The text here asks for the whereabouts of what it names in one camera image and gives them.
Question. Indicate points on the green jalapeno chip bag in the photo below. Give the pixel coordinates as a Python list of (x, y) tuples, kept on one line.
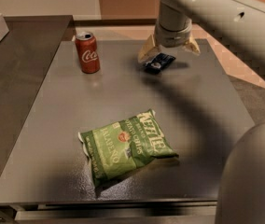
[(124, 146)]

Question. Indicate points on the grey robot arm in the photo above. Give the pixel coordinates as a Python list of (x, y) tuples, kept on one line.
[(239, 25)]

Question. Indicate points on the red coca-cola can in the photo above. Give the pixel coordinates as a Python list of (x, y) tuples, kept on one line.
[(86, 45)]

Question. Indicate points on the dark side counter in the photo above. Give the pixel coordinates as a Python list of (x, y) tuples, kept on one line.
[(26, 54)]

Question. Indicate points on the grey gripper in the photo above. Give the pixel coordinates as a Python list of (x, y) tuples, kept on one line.
[(174, 36)]

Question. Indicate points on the blue rxbar blueberry wrapper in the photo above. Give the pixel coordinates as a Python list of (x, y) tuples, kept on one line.
[(158, 63)]

